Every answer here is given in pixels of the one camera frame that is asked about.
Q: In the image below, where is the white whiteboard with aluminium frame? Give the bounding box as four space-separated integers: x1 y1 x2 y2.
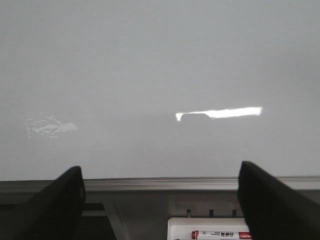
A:
0 0 320 181

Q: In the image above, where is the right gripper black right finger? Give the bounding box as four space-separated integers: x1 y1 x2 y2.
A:
237 161 320 240

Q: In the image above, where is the white plastic marker tray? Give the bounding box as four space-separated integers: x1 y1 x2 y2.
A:
167 217 250 240

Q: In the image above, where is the red capped marker in tray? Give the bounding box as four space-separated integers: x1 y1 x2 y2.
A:
191 230 252 240

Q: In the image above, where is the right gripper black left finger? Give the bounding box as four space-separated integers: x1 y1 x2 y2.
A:
0 166 86 240

